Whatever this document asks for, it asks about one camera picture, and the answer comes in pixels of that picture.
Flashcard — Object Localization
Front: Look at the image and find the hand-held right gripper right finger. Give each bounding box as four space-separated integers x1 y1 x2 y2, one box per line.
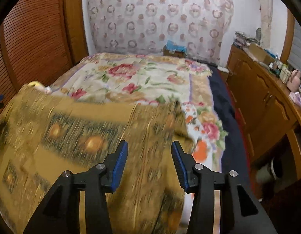
171 141 279 234

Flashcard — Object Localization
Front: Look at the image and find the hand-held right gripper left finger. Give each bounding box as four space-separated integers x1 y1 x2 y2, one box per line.
22 140 129 234

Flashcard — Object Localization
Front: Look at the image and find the brown patterned top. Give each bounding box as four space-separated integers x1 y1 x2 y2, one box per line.
0 84 198 234

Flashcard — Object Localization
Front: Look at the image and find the pile of folded clothes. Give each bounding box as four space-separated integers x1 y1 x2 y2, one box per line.
234 31 257 46

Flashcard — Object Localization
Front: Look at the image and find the yellow plush toy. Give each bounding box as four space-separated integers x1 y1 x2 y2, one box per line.
28 81 53 95

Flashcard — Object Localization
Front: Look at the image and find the dark blue bedsheet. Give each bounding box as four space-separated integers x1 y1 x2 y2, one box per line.
184 59 261 201

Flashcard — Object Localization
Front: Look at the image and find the brown slatted wardrobe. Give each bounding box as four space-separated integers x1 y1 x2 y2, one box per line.
0 0 89 123

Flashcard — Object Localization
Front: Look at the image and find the grey container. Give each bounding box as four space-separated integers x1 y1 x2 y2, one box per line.
256 158 285 198

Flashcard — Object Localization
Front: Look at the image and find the wooden sideboard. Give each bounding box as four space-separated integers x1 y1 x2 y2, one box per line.
225 43 301 182

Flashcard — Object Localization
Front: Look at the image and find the purple tissue pack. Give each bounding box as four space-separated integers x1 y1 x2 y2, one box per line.
289 91 301 106

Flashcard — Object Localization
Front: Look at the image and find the open cardboard box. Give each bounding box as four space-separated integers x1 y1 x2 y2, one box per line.
247 42 275 64

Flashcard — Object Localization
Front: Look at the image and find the white bottle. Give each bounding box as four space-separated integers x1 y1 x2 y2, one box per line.
280 65 289 81

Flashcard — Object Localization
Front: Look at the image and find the pink thermos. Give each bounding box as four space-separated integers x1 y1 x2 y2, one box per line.
286 69 301 91

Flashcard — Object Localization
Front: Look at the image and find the grey window blind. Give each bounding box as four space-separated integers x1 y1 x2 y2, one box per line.
287 19 301 76

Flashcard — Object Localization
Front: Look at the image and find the beige window curtain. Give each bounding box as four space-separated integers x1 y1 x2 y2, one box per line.
258 0 274 42

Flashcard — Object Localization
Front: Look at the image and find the ring patterned sheer curtain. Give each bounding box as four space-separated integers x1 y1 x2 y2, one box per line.
82 0 235 65

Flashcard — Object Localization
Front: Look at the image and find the wooden window frame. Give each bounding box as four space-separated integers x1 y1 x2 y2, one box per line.
279 9 296 64

